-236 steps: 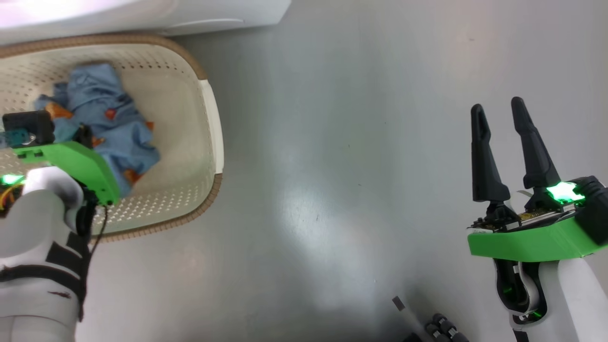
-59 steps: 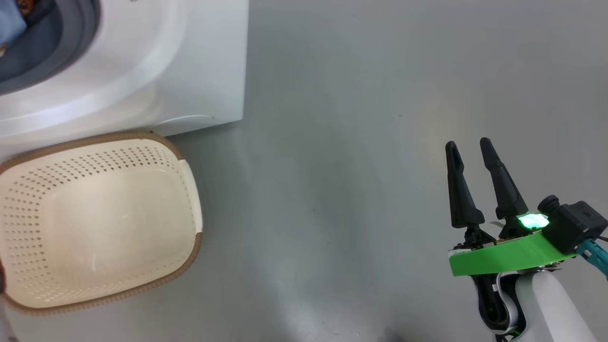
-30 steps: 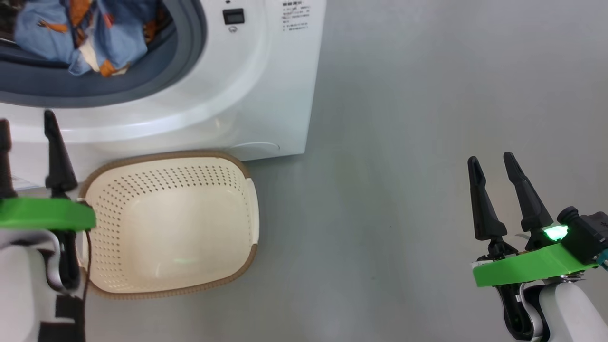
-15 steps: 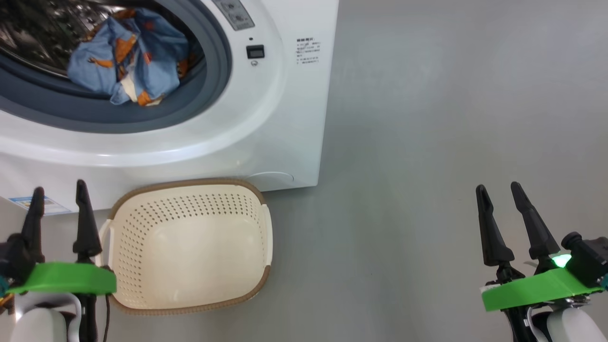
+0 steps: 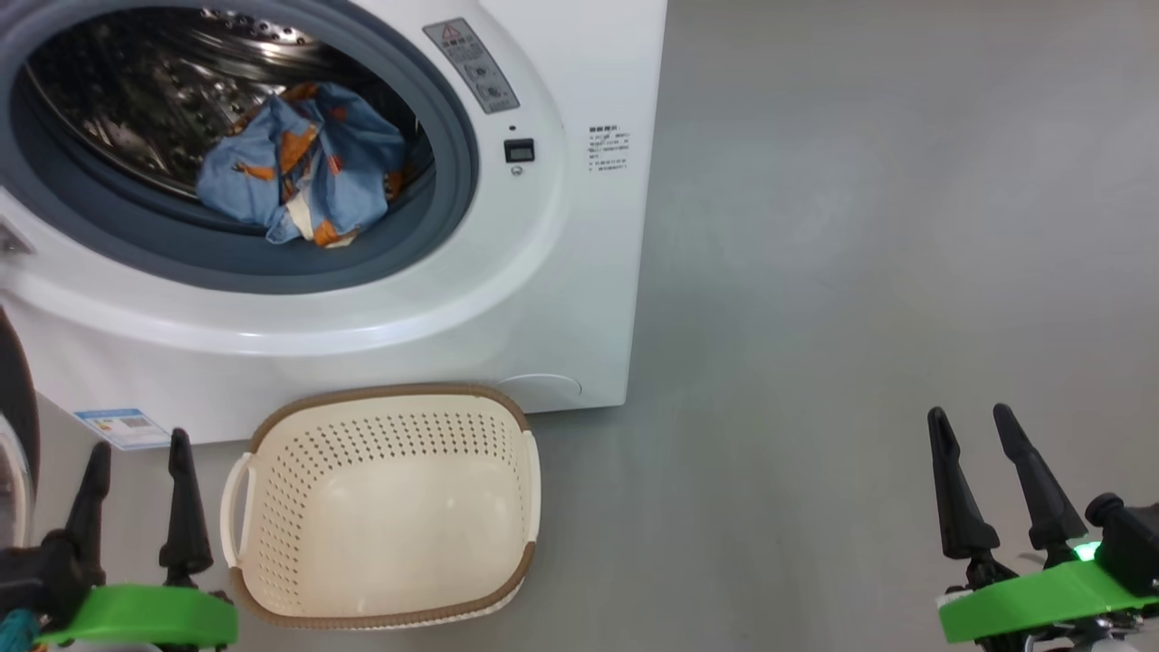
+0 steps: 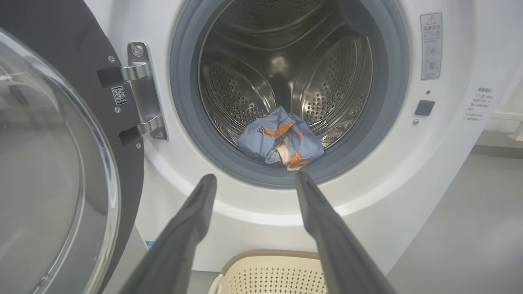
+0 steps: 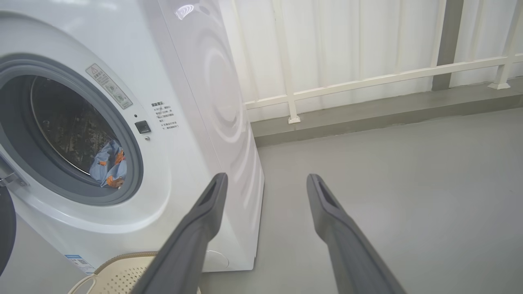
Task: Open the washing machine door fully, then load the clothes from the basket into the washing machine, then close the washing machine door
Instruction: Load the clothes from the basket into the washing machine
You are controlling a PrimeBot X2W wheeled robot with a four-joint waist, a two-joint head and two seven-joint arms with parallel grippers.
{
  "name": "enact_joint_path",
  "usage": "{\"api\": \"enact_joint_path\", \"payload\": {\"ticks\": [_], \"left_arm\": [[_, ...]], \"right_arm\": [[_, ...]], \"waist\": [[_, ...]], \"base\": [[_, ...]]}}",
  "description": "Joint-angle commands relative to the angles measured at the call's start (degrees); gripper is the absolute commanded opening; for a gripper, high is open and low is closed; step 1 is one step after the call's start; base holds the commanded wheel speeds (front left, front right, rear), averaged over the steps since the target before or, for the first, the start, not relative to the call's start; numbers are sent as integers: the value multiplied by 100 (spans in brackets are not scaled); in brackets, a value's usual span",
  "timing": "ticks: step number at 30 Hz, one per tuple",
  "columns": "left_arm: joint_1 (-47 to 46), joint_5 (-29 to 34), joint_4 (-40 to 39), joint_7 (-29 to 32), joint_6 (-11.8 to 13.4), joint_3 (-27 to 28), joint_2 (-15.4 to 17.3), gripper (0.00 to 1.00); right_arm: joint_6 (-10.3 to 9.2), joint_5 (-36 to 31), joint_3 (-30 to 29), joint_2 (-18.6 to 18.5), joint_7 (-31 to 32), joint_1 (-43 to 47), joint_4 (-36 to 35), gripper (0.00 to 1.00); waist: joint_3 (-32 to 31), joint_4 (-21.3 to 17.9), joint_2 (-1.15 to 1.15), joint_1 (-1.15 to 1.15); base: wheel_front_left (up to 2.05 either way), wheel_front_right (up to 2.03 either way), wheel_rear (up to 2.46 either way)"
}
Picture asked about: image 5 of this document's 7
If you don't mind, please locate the blue energy label sticker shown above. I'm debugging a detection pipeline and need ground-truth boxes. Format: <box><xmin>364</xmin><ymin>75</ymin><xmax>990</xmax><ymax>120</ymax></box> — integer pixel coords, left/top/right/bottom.
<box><xmin>74</xmin><ymin>407</ymin><xmax>173</xmax><ymax>451</ymax></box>

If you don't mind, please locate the black text instruction label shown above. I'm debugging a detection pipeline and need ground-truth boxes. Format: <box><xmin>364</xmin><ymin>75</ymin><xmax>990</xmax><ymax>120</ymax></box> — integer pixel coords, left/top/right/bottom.
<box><xmin>589</xmin><ymin>125</ymin><xmax>630</xmax><ymax>173</ymax></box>

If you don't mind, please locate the perforated steel washer drum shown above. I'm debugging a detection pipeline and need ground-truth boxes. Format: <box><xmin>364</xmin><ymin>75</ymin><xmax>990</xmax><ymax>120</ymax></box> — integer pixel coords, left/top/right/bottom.
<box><xmin>23</xmin><ymin>7</ymin><xmax>431</xmax><ymax>205</ymax></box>

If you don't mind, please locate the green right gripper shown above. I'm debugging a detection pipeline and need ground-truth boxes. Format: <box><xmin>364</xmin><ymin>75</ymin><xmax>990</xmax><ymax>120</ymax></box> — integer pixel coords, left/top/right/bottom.
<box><xmin>927</xmin><ymin>403</ymin><xmax>1159</xmax><ymax>652</ymax></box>

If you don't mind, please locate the white front-load washing machine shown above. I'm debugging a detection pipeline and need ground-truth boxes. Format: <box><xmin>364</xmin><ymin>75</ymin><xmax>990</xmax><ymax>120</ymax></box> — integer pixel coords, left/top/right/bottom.
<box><xmin>0</xmin><ymin>0</ymin><xmax>669</xmax><ymax>446</ymax></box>

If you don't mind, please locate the black round glass washer door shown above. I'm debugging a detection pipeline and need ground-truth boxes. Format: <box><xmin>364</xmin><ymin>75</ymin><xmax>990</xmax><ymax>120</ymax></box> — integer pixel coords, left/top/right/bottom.
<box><xmin>0</xmin><ymin>308</ymin><xmax>42</xmax><ymax>549</ymax></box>

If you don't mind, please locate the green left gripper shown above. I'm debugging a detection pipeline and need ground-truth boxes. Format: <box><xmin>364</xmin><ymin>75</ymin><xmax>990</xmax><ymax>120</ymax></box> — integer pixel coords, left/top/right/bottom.
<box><xmin>0</xmin><ymin>428</ymin><xmax>238</xmax><ymax>652</ymax></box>

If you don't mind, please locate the round white filter cover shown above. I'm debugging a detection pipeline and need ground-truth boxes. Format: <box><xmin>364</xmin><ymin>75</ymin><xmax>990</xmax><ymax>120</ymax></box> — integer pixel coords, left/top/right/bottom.
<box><xmin>496</xmin><ymin>373</ymin><xmax>582</xmax><ymax>415</ymax></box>

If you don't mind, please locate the cream perforated laundry basket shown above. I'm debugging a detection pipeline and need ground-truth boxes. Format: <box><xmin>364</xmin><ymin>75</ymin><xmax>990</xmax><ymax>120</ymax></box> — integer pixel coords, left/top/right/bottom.
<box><xmin>220</xmin><ymin>383</ymin><xmax>542</xmax><ymax>630</ymax></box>

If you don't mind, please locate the grey warning sticker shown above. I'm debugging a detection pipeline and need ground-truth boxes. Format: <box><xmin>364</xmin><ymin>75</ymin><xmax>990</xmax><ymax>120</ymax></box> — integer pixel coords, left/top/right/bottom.
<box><xmin>422</xmin><ymin>18</ymin><xmax>521</xmax><ymax>115</ymax></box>

